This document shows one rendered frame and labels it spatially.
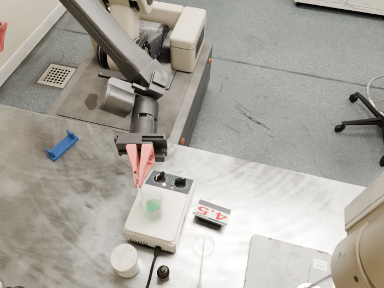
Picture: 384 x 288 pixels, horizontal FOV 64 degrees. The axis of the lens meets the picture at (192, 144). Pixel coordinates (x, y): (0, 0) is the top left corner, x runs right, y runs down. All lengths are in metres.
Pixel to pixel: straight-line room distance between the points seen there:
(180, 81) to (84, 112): 0.52
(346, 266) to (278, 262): 0.44
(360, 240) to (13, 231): 0.79
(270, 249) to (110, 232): 0.40
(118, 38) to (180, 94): 0.94
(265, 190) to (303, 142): 1.13
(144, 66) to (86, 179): 0.39
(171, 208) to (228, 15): 2.29
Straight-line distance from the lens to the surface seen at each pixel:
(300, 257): 0.84
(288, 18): 2.94
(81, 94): 1.69
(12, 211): 0.96
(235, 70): 2.31
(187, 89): 1.64
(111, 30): 0.71
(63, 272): 0.85
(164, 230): 0.73
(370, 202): 0.39
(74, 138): 1.00
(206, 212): 0.81
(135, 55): 0.69
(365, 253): 0.36
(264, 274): 0.80
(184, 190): 0.80
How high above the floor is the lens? 1.53
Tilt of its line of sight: 55 degrees down
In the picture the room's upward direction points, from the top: 2 degrees clockwise
